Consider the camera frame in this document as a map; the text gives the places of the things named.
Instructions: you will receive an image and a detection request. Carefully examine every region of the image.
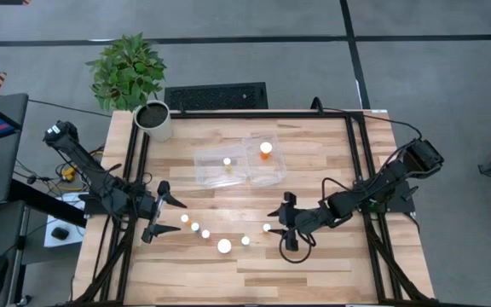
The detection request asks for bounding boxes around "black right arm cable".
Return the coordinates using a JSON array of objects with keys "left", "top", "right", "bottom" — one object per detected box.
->
[{"left": 311, "top": 96, "right": 425, "bottom": 144}]

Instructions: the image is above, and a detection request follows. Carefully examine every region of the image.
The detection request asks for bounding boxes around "large orange pill bottle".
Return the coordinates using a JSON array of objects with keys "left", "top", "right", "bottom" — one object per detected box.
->
[{"left": 258, "top": 141, "right": 274, "bottom": 162}]

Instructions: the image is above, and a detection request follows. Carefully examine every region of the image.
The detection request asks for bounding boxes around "clear plastic bin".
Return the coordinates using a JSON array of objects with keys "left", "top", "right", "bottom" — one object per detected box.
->
[
  {"left": 242, "top": 132, "right": 288, "bottom": 188},
  {"left": 193, "top": 143, "right": 250, "bottom": 190}
]

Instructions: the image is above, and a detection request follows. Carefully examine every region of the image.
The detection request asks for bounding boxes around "green plant in white pot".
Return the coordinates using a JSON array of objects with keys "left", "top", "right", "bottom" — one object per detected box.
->
[{"left": 85, "top": 32, "right": 173, "bottom": 143}]

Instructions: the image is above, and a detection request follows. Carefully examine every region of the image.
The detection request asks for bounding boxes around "thin black floor cable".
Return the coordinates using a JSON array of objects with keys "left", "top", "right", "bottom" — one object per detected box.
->
[{"left": 27, "top": 99, "right": 113, "bottom": 118}]

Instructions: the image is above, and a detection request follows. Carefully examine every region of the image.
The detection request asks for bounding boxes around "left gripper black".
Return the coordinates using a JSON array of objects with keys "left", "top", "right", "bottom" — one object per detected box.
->
[{"left": 136, "top": 180, "right": 188, "bottom": 245}]

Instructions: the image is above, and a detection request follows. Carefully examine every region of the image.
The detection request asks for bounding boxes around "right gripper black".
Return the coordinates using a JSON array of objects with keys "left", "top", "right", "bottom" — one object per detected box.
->
[{"left": 267, "top": 191, "right": 315, "bottom": 252}]

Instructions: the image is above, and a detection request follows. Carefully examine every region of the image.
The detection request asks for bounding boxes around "white floor box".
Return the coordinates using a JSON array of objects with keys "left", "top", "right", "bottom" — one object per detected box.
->
[{"left": 43, "top": 192, "right": 87, "bottom": 248}]

